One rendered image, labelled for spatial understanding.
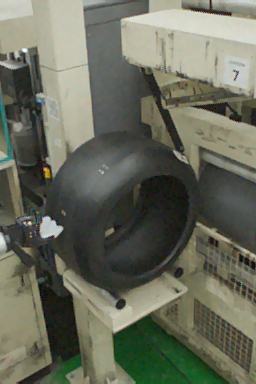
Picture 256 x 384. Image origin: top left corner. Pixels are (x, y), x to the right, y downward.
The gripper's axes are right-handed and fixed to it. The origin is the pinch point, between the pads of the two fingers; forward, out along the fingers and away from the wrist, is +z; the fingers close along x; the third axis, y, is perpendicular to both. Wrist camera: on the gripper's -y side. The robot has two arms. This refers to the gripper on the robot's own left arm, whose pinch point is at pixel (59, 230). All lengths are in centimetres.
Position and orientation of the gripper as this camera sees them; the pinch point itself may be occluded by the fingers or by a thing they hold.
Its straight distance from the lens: 162.2
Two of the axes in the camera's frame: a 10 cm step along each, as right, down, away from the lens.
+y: 0.2, -8.8, -4.7
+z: 8.2, -2.6, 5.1
